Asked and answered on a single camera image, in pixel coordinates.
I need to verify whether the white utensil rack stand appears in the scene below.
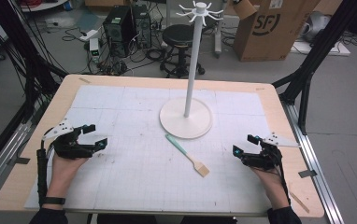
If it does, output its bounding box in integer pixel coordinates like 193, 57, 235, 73
159, 0, 225, 140

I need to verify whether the white grid mat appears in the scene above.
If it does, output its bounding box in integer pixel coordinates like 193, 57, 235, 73
23, 84, 273, 216

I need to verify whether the person's right hand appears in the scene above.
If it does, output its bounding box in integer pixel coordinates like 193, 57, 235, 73
250, 166, 291, 210

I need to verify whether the wide black computer tower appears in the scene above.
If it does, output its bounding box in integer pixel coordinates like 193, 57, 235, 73
102, 5, 137, 59

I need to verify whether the white device with green display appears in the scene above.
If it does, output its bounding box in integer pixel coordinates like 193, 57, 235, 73
89, 37, 102, 63

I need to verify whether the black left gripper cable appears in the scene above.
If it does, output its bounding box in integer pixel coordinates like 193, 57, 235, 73
36, 127, 56, 209

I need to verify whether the flat white board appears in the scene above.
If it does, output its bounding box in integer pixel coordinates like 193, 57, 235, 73
291, 39, 352, 57

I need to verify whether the black wristband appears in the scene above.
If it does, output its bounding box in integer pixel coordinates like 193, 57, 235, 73
43, 196, 66, 206

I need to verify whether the thin wooden stick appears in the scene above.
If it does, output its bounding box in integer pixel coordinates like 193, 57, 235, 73
288, 190, 310, 215

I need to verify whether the black tape piece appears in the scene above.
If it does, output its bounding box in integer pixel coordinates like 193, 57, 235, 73
7, 156, 31, 166

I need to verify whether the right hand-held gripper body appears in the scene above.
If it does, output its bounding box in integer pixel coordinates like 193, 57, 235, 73
240, 132, 302, 172

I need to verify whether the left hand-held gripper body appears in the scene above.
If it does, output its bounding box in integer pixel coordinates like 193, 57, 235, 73
42, 118, 94, 160

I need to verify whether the grey tape piece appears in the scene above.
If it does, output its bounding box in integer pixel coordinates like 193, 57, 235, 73
297, 169, 319, 179

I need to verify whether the person's left hand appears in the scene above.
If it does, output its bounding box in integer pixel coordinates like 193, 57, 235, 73
45, 153, 89, 200

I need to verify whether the teal handled wooden spatula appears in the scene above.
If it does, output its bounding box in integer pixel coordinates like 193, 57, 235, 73
164, 133, 211, 178

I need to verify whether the aluminium rail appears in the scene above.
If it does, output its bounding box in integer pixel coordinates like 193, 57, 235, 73
282, 102, 345, 224
0, 121, 33, 203

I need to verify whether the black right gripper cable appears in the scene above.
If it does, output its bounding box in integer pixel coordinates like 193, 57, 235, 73
274, 153, 293, 204

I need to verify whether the black round stool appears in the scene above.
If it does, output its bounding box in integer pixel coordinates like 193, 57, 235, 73
159, 23, 207, 79

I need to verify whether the black metal frame with cables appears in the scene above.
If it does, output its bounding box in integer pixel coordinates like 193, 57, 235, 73
0, 0, 69, 178

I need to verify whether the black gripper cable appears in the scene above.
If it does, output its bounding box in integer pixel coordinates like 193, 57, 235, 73
36, 127, 56, 209
274, 153, 293, 204

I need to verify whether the large cardboard box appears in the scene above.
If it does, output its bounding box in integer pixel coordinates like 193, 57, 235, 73
232, 0, 321, 63

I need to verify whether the white power strip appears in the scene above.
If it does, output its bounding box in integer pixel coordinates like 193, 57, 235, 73
79, 29, 99, 43

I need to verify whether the narrow black computer tower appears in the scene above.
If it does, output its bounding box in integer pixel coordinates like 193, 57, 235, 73
132, 4, 153, 49

